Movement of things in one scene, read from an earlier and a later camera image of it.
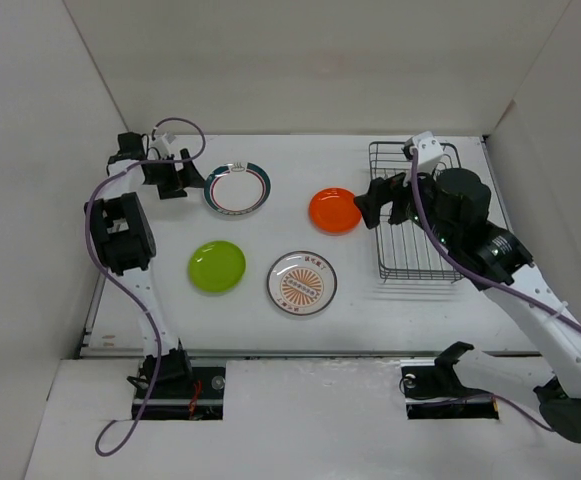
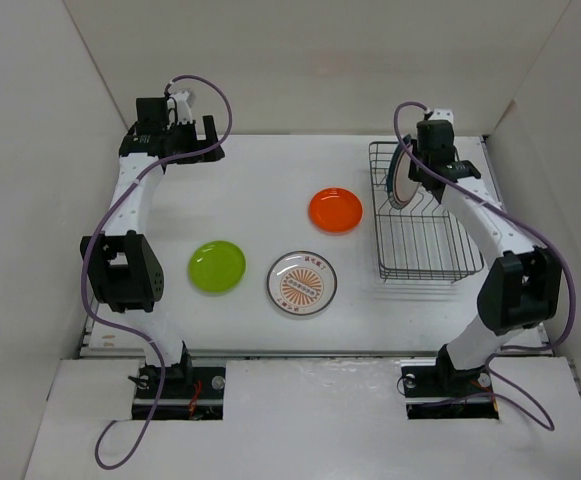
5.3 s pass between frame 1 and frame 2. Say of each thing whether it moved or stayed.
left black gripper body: moved
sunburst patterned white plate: stayed
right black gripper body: moved
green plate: stayed
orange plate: stayed
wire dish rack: stayed
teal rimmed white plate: moved
